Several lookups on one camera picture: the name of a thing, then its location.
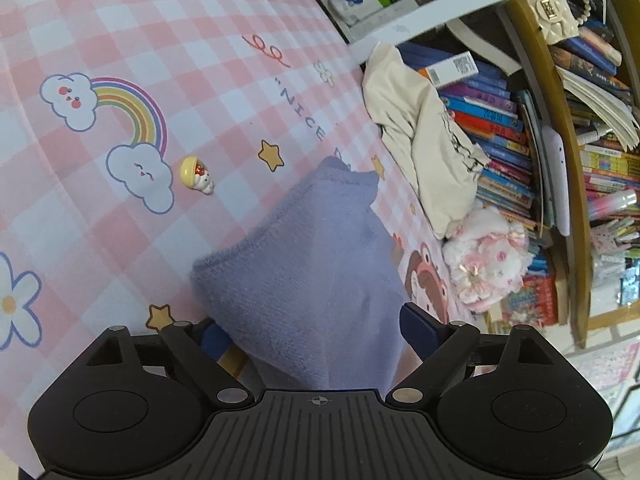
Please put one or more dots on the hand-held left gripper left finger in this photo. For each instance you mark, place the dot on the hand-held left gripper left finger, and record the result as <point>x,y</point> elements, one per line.
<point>214,340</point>

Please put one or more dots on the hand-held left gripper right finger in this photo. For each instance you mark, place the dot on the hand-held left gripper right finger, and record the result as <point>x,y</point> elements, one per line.
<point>415,324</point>

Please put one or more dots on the purple and mauve sweater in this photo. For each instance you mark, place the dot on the purple and mauve sweater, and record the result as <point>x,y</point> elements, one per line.
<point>310,270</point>

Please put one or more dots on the white and pink plush bunny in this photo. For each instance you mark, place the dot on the white and pink plush bunny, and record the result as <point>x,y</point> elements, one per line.
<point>482,260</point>

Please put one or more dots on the red picture book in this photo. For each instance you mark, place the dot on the red picture book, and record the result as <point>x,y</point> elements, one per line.
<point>532,300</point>

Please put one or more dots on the small yellow-hat toy figure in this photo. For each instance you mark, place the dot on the small yellow-hat toy figure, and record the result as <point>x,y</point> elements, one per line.
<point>196,175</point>

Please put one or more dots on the cream sweatshirt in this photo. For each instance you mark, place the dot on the cream sweatshirt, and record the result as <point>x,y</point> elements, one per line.
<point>425,135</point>

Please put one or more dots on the wooden bookshelf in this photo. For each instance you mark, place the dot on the wooden bookshelf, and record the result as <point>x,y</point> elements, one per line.
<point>575,220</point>

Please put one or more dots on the white flat device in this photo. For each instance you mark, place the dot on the white flat device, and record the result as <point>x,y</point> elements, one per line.
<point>557,180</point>

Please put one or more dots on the stack of colourful books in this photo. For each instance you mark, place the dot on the stack of colourful books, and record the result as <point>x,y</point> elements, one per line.
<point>500,130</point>

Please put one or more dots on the pink tube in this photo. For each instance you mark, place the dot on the pink tube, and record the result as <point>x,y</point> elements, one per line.
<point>612,205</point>

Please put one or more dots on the white box with orange end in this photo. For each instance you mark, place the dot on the white box with orange end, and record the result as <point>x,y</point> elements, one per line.
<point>450,69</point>

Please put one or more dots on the row of shelf books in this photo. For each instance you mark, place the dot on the row of shelf books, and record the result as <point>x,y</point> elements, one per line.
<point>607,110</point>

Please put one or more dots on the pink checkered printed bed sheet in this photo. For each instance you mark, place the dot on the pink checkered printed bed sheet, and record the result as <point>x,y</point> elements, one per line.
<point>150,35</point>

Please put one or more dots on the white and blue packet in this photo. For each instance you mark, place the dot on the white and blue packet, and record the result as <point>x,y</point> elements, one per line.
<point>357,2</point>

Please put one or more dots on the cream quilted handbag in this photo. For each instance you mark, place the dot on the cream quilted handbag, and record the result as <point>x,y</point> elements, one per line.
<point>550,15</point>

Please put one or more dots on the white curved frame rail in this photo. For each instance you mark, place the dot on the white curved frame rail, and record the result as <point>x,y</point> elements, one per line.
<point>450,10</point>

